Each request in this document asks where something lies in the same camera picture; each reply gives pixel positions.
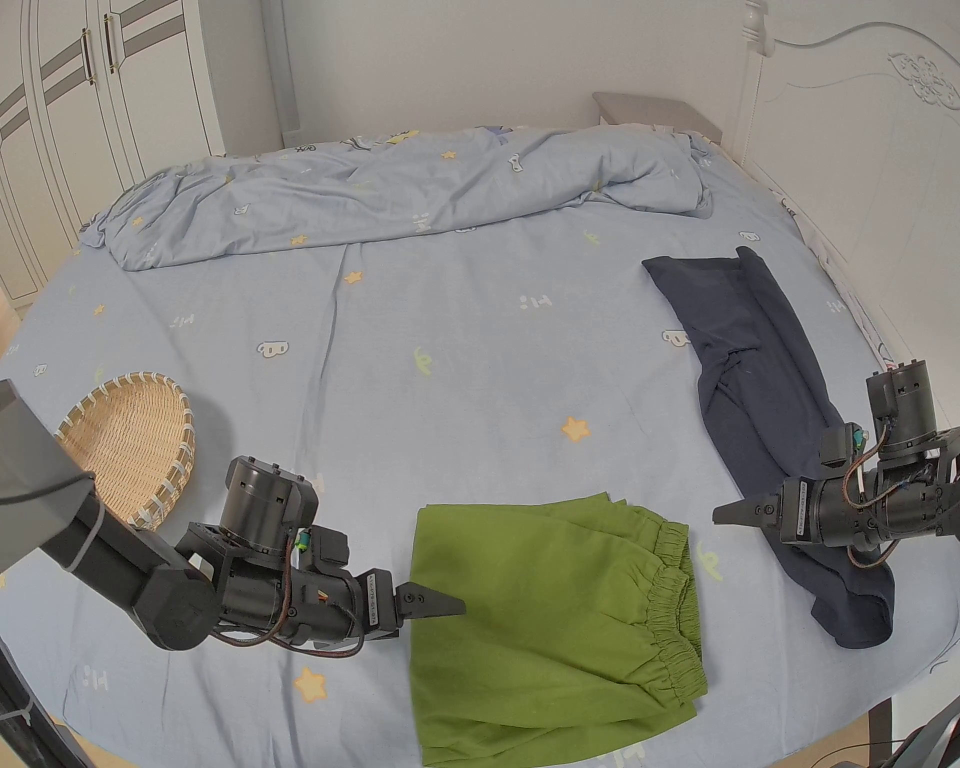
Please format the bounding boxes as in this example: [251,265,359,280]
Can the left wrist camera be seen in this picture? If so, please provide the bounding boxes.
[294,523,352,580]

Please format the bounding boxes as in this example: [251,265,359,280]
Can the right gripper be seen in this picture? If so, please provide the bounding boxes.
[780,474,879,546]

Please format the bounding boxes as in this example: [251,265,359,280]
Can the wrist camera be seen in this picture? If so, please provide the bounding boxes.
[819,422,864,472]
[294,523,352,580]

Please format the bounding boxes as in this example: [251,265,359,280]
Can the grey bedside table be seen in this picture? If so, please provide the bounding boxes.
[592,92,725,144]

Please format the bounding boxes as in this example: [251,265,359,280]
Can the pale blue quilt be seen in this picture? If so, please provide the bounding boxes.
[78,123,714,271]

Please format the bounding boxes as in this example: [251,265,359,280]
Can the round woven basket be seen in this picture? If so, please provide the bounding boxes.
[56,371,198,532]

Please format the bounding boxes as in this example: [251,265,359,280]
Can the white wardrobe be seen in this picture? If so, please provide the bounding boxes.
[0,0,226,305]

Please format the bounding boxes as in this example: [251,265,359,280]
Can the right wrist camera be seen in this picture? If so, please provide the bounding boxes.
[819,422,864,472]

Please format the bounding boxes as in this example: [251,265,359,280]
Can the dark blue garment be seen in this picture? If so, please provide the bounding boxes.
[642,246,897,650]

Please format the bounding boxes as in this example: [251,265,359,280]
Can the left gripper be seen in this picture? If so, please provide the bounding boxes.
[277,570,402,648]

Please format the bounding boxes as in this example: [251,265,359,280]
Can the green shorts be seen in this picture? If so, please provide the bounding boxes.
[408,491,710,768]

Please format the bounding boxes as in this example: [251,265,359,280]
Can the bed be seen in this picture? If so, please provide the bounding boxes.
[0,0,960,768]

